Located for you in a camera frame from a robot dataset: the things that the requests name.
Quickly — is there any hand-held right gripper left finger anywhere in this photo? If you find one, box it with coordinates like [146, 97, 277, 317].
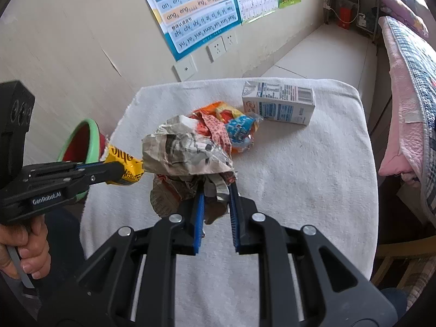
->
[77, 182, 207, 327]

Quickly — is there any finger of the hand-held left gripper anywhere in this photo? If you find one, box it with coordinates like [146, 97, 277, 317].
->
[70, 161, 114, 174]
[82, 163, 125, 187]

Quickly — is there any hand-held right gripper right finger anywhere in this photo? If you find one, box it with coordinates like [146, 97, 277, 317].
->
[228, 180, 375, 327]

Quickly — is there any yellow snack wrapper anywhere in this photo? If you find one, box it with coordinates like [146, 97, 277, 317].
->
[102, 142, 146, 186]

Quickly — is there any red bin with green rim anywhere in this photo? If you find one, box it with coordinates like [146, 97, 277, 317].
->
[57, 119, 110, 205]

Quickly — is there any newspaper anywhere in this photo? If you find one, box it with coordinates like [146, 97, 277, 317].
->
[141, 115, 236, 226]

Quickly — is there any orange snack wrapper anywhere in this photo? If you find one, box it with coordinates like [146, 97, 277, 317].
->
[189, 101, 245, 133]

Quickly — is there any person's left hand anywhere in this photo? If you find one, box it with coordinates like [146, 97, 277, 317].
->
[0, 217, 52, 280]

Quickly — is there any crumpled white printed wrapper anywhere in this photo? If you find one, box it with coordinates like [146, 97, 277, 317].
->
[150, 174, 193, 218]

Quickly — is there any white tablecloth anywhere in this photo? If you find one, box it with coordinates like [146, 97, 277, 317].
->
[80, 77, 379, 280]

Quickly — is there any red patterned wrapper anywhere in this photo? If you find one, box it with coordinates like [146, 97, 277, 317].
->
[199, 113, 234, 156]

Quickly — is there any blue snack wrapper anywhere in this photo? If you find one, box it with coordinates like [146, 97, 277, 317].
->
[225, 110, 265, 154]

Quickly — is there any white blue milk carton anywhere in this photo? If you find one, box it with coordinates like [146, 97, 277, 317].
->
[241, 80, 317, 126]

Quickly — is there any wooden chair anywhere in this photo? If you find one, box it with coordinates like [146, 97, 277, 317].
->
[371, 243, 436, 292]

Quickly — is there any person's right leg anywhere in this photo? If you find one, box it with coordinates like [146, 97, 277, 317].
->
[379, 287, 408, 318]

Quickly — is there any pink bed sheet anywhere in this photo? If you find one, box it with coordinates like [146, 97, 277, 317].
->
[377, 19, 436, 187]

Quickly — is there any red box on shelf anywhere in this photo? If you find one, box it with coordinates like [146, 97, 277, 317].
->
[337, 5, 354, 28]

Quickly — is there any checked quilt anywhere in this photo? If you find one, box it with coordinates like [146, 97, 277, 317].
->
[385, 16, 436, 219]

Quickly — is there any pink pillow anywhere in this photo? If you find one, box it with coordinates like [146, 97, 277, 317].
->
[379, 0, 430, 39]

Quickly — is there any grey strap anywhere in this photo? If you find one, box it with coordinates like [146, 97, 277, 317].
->
[6, 244, 37, 291]

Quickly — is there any white round hole wall socket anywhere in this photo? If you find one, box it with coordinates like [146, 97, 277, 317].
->
[172, 56, 198, 82]

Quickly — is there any blue bordered wall poster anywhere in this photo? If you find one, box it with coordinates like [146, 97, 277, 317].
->
[134, 0, 243, 62]

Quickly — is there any white charger cable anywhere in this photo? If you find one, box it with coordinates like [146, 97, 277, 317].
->
[322, 0, 360, 25]

